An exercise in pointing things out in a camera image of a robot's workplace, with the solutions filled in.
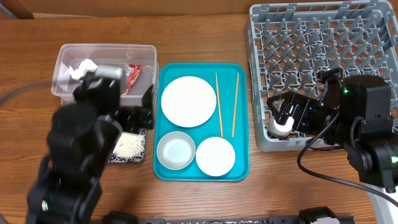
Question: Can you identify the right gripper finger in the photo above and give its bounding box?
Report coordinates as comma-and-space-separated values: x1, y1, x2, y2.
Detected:
267, 91, 300, 124
281, 105, 296, 131

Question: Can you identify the white cup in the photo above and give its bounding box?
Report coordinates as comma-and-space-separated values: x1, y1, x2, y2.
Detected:
267, 117, 291, 139

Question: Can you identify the white rice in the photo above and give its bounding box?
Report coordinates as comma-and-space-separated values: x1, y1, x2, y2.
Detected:
109, 129, 147, 164

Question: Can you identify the white napkin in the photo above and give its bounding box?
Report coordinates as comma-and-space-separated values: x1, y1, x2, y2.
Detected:
69, 58, 98, 80

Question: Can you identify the red snack wrapper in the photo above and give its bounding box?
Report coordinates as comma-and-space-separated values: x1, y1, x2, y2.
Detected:
122, 64, 142, 95

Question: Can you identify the grey rice bowl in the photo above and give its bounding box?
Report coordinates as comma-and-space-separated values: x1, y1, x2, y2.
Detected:
156, 131, 196, 170

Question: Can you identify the large white plate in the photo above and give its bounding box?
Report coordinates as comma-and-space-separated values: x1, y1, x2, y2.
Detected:
160, 76, 216, 128

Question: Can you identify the wooden chopstick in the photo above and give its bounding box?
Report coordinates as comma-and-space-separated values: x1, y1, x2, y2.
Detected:
231, 72, 239, 138
215, 73, 224, 138

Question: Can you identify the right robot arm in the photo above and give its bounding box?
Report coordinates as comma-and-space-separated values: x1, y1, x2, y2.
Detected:
267, 73, 397, 223

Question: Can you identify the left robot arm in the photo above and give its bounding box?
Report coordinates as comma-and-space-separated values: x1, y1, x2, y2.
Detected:
25, 72, 154, 223

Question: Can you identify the grey dishwasher rack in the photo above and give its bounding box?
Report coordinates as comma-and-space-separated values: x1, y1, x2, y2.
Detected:
245, 1, 397, 152

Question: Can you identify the black tray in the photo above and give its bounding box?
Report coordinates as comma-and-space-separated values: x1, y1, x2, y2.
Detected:
107, 106, 149, 164

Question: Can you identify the clear plastic bin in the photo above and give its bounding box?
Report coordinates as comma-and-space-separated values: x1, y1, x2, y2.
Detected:
51, 44, 159, 106

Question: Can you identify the teal serving tray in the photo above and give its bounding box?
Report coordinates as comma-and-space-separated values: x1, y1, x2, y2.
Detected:
153, 63, 250, 182

